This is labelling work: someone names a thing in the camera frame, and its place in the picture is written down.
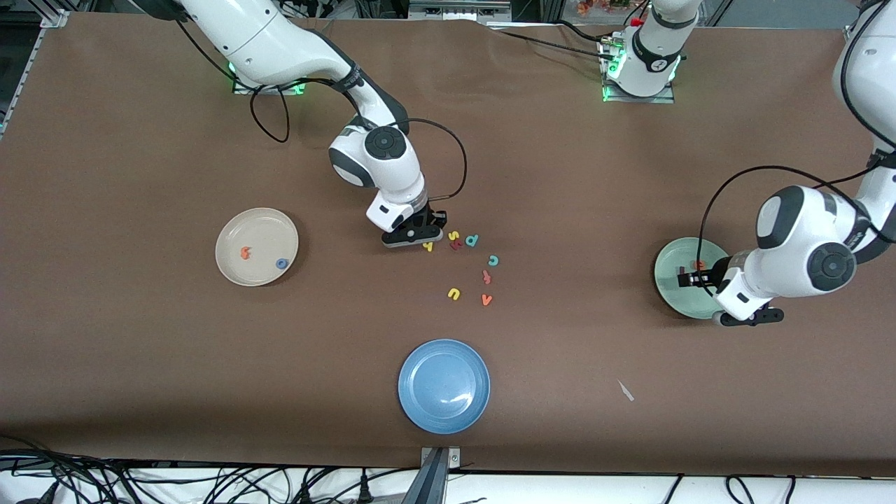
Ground green plate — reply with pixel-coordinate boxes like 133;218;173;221
654;237;741;320

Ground blue plate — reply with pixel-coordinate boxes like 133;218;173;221
398;339;491;435

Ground beige brown plate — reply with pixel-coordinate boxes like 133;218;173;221
215;207;300;287

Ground grey metal box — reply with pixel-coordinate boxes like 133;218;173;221
408;0;513;22

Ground orange colourful object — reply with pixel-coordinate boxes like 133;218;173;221
575;0;634;16

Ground brown table cover sheet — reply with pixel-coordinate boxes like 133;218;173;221
0;13;896;478

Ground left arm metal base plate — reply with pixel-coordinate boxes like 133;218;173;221
602;38;676;104

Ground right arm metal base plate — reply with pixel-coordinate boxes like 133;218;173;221
232;78;309;96

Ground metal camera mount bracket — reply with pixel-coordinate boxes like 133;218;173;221
402;447;463;504

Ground aluminium frame rail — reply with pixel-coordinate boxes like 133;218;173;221
0;8;71;137

